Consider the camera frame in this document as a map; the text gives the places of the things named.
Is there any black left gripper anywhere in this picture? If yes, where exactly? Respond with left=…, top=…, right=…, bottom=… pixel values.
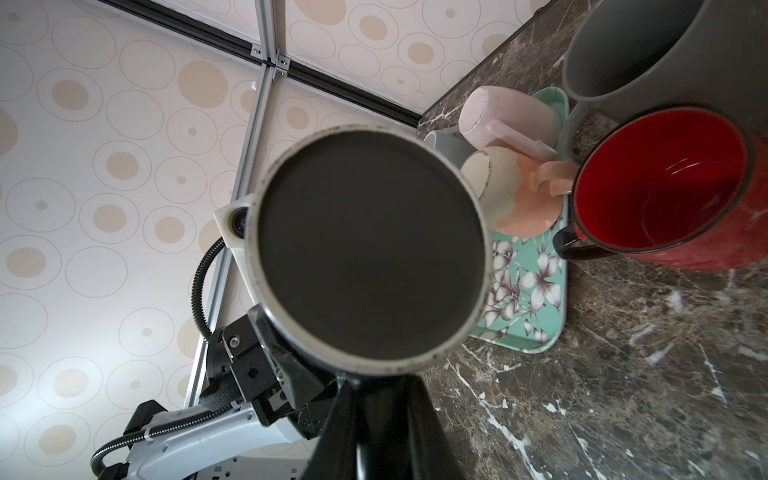
left=203, top=306, right=338, bottom=438

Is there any red mug black handle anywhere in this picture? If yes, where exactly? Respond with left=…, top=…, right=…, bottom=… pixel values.
left=553, top=105, right=767, bottom=272

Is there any large grey mug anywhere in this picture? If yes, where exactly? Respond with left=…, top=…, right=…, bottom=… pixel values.
left=558, top=0, right=767, bottom=162

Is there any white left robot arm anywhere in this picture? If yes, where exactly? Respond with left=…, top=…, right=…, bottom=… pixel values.
left=90, top=239, right=337, bottom=479

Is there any small grey mug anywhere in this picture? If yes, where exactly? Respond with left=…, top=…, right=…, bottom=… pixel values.
left=423, top=126, right=476, bottom=169

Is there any cream and peach mug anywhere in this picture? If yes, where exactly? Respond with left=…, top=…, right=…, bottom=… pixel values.
left=461, top=147, right=578, bottom=239

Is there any pink mug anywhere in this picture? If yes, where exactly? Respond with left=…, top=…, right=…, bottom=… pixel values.
left=458, top=86, right=562, bottom=162

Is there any green floral tray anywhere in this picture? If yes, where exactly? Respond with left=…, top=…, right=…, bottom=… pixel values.
left=473, top=87, right=569, bottom=353

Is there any aluminium left rail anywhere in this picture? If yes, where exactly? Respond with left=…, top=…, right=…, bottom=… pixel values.
left=182, top=0, right=289, bottom=409

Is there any black corner frame post left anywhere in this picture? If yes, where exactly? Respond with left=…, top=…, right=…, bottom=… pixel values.
left=100, top=1, right=421, bottom=128

